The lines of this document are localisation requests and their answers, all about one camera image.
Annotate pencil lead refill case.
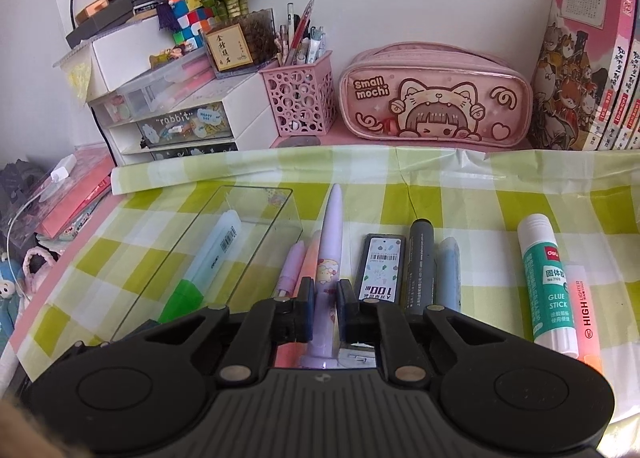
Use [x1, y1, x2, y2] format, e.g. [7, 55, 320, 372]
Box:
[356, 234, 406, 303]

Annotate purple cartoon pen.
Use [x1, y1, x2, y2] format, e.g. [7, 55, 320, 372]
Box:
[299, 184, 343, 369]

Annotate lilac mechanical pencil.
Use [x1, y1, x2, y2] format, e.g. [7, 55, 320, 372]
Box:
[276, 241, 306, 297]

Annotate black grey marker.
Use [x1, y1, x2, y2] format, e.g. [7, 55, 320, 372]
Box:
[405, 219, 435, 315]

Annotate clear plastic organizer box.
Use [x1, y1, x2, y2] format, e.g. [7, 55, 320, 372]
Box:
[112, 185, 303, 340]

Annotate green cap highlighter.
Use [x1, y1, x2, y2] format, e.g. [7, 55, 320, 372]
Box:
[158, 209, 241, 324]

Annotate blue grey marker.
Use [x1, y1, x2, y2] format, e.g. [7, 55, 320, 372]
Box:
[435, 237, 461, 312]

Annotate white green glue stick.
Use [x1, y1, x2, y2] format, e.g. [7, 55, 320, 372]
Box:
[518, 213, 579, 358]

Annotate orange cap highlighter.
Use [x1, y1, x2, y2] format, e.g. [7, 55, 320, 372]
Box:
[565, 263, 604, 374]

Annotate pink highlighter pen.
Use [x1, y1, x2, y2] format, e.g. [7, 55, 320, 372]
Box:
[274, 231, 321, 368]

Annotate green checkered tablecloth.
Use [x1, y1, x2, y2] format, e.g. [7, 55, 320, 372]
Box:
[11, 145, 639, 420]

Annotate white drawer organizer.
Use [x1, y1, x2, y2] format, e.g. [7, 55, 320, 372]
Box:
[92, 73, 278, 166]

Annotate pink perforated pen holder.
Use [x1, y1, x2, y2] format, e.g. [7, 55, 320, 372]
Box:
[259, 51, 337, 137]

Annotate pink cartoon pencil case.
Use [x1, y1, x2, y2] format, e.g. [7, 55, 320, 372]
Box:
[338, 41, 533, 148]

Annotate clear tray with pink books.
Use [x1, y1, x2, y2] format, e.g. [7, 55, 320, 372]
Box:
[1, 144, 114, 248]

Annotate clear storage box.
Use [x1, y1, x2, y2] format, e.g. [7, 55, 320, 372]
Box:
[90, 48, 215, 123]

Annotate pens in holder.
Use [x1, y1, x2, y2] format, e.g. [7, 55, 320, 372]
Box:
[274, 0, 326, 67]

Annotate lucky bamboo plant pot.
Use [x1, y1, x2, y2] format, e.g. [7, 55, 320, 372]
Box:
[201, 0, 277, 75]

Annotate white cardboard box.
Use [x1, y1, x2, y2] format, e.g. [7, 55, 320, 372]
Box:
[53, 17, 177, 104]

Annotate rubik cube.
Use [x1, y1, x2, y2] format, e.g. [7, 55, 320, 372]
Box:
[157, 0, 215, 52]

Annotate black flat box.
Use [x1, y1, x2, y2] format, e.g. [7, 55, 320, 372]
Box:
[66, 0, 157, 48]

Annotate pink cartoon book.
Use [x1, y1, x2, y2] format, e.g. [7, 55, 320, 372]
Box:
[528, 0, 637, 151]

